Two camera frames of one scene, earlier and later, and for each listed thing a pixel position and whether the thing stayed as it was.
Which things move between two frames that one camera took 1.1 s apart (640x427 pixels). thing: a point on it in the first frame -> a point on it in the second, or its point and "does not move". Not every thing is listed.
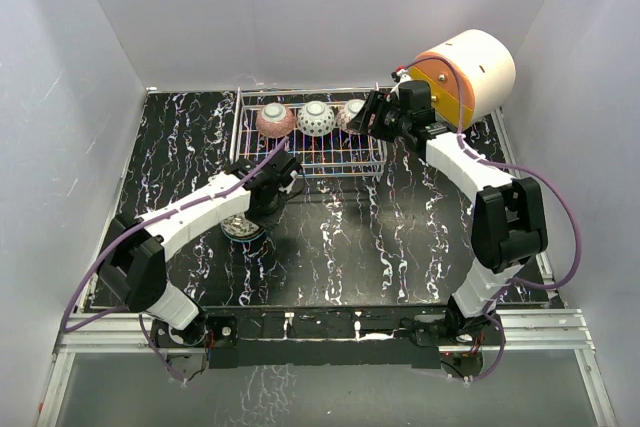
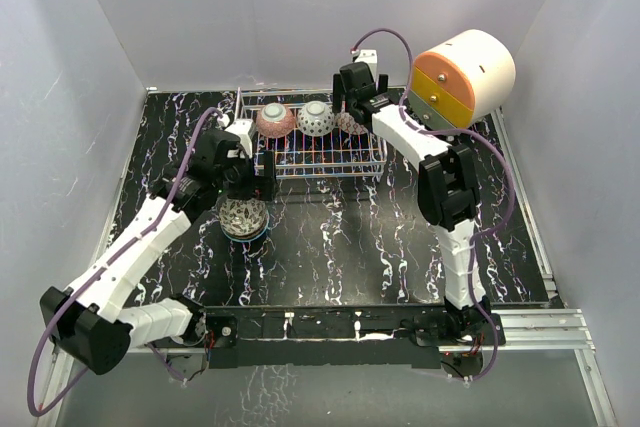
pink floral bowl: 241,229 does not move
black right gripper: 373,106 -> 338,95
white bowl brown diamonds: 315,118 does not move
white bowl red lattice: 345,114 does not move
